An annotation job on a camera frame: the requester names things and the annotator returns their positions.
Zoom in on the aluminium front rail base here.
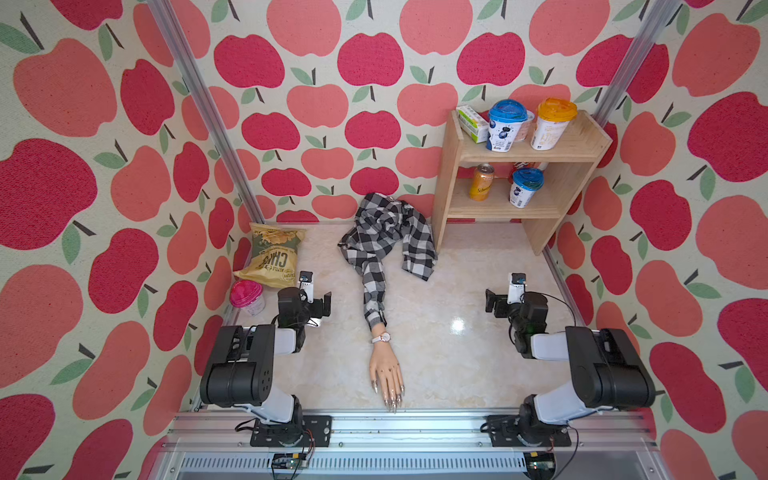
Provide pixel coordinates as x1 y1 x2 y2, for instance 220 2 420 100
146 409 672 479

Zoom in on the blue lid cup lower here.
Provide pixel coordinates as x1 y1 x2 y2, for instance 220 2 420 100
509 168 544 208

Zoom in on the orange lid white cup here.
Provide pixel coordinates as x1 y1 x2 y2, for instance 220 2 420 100
530 97 578 151

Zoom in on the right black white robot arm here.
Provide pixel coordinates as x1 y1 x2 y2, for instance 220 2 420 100
480 273 655 449

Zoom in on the small pink white cup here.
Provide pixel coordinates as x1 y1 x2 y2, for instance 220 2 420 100
514 110 536 143

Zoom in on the yellow green chips bag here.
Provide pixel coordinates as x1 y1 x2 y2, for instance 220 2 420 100
234 223 306 289

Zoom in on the orange soda can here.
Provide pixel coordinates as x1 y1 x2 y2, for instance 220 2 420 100
469 163 495 202

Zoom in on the blue lid yogurt cup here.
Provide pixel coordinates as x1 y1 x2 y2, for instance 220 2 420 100
486 99 528 153

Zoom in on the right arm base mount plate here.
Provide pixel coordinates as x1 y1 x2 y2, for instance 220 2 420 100
480 415 572 450

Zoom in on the left aluminium frame post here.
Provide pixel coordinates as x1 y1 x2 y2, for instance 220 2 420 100
148 0 265 223

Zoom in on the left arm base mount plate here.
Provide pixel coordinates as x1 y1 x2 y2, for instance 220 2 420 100
250 415 333 448

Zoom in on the pink white wrist watch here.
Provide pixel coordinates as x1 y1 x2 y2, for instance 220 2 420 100
370 332 391 344

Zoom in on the pink lidded plastic cup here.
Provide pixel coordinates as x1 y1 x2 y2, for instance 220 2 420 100
230 279 265 316

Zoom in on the green white small carton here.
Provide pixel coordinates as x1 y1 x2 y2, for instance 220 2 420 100
456 105 489 144

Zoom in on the aluminium frame post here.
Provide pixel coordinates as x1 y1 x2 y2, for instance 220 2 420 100
592 0 683 127
148 0 265 223

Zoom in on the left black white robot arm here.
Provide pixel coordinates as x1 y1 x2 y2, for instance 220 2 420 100
200 271 332 449

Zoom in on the mannequin hand with silver nails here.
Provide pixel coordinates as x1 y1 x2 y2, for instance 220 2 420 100
369 323 405 412

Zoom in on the black white plaid shirt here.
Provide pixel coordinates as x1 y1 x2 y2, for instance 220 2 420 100
338 193 438 328

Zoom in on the right aluminium frame post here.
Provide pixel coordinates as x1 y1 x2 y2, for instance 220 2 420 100
592 0 683 127

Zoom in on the wooden two-tier shelf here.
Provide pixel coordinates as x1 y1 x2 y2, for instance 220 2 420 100
431 111 613 255

